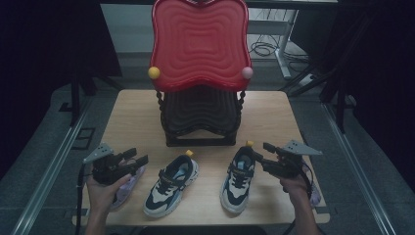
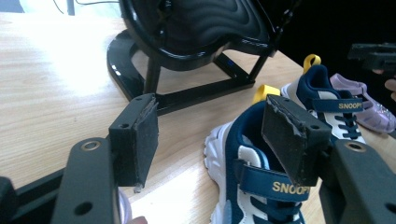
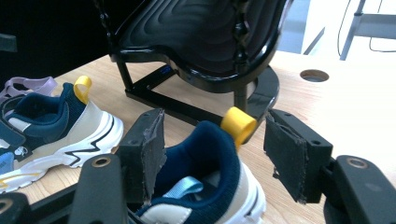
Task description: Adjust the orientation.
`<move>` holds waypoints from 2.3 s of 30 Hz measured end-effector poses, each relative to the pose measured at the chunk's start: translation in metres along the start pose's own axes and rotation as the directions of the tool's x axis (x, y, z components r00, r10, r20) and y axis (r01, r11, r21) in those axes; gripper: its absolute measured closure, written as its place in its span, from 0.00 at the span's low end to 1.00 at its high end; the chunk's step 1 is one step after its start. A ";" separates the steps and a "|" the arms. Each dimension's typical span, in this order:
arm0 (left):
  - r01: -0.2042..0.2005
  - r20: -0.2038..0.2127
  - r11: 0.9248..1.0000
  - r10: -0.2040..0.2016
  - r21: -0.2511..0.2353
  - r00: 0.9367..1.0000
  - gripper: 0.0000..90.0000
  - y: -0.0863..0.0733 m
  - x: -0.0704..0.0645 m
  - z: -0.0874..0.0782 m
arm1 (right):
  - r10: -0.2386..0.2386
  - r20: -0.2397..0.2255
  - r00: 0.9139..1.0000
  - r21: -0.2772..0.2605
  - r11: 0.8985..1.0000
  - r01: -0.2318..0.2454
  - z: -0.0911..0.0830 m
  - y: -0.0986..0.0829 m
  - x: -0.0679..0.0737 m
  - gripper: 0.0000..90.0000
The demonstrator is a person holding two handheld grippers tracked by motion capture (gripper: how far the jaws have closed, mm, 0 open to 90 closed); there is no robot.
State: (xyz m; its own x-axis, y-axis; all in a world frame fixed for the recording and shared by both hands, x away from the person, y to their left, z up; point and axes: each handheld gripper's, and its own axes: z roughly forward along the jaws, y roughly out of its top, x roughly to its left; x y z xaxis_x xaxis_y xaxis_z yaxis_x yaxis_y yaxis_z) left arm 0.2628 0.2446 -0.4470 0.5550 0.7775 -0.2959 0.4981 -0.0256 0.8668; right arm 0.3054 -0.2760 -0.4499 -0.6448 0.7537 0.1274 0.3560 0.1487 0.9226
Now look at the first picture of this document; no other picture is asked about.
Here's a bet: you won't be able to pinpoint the person's left hand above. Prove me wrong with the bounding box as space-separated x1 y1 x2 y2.
86 173 132 216

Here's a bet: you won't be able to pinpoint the red and black shoe rack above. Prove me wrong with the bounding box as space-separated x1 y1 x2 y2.
148 0 254 148

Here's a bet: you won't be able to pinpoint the white desk frame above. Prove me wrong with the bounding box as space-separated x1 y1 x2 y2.
247 9 300 79

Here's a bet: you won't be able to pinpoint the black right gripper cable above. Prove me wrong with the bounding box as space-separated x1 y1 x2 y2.
282 163 316 235

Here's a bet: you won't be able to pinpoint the metal floor rail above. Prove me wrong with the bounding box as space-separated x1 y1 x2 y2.
321 102 397 235
11 107 90 235

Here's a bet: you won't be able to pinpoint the dark curtain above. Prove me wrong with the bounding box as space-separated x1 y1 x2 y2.
290 0 415 194
0 0 123 170

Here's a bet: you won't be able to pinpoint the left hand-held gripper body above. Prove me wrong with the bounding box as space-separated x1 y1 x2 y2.
82 142 133 186

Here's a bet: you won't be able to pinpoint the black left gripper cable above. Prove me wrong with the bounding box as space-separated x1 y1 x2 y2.
74 163 86 235

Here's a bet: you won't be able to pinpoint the white power strip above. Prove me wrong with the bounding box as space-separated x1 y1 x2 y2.
298 73 318 87

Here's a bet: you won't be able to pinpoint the black floor cables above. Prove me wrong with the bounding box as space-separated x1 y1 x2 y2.
249 33 311 66

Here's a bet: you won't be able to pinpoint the navy and white sneaker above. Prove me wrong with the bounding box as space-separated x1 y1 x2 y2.
219 140 257 215
142 150 200 219

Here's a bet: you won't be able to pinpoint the person's right hand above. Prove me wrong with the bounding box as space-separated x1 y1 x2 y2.
279 176 309 200

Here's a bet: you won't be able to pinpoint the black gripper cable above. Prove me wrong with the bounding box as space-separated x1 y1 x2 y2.
282 163 316 235
74 163 86 235

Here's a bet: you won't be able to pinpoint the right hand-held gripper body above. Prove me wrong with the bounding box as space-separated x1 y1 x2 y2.
262 140 323 179

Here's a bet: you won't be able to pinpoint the lilac sandal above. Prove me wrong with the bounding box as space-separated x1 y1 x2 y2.
301 160 323 209
110 160 147 210

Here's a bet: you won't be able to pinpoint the black stand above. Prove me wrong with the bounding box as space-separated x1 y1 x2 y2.
278 63 348 134
58 72 125 127

